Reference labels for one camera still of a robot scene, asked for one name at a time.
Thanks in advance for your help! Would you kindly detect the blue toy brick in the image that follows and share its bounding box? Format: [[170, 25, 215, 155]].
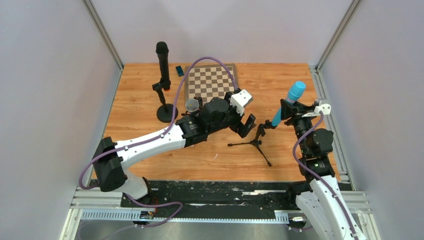
[[175, 65, 185, 77]]

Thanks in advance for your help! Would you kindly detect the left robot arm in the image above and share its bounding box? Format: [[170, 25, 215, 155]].
[[93, 93, 256, 199]]

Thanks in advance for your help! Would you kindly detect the black microphone orange end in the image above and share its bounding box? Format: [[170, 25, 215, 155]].
[[155, 41, 171, 91]]

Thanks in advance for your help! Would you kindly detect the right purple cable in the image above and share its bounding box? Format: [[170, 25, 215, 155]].
[[288, 110, 360, 240]]

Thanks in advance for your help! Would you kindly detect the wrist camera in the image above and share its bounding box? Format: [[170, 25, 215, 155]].
[[301, 98, 332, 118], [229, 89, 253, 116]]

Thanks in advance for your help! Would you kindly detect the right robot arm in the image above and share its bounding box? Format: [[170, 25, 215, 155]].
[[280, 99, 367, 240]]

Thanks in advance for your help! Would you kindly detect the black clip tripod mic stand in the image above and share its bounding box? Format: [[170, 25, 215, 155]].
[[227, 119, 276, 167]]

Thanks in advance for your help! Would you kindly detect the purple glitter microphone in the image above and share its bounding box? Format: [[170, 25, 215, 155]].
[[185, 98, 200, 114]]

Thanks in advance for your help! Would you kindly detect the blue microphone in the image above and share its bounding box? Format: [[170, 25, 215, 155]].
[[271, 81, 306, 127]]

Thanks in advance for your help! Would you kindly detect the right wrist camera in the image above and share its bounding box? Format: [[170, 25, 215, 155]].
[[301, 98, 332, 118]]

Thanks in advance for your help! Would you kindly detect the chessboard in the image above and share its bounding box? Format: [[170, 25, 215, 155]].
[[184, 63, 237, 104]]

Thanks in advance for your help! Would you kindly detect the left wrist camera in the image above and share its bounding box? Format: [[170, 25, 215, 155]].
[[229, 89, 253, 116]]

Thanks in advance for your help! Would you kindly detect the black round-base mic stand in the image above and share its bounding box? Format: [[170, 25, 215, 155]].
[[152, 78, 179, 123]]

